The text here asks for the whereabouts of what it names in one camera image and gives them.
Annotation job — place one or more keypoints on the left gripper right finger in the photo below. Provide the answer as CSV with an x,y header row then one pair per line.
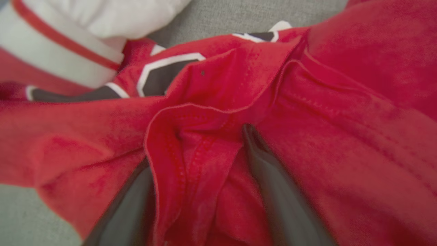
x,y
283,205

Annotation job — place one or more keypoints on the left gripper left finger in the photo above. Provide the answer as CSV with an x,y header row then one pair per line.
x,y
131,212

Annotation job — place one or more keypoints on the red and white jersey garment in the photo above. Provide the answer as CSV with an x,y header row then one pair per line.
x,y
341,136

